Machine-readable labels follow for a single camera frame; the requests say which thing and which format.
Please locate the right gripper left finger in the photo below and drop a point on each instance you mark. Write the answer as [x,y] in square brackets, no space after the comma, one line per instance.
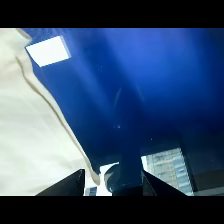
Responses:
[68,186]

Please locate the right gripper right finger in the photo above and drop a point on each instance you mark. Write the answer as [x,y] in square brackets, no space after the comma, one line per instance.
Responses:
[158,187]

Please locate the pale yellow shirt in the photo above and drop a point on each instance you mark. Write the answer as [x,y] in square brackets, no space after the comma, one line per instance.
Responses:
[30,133]

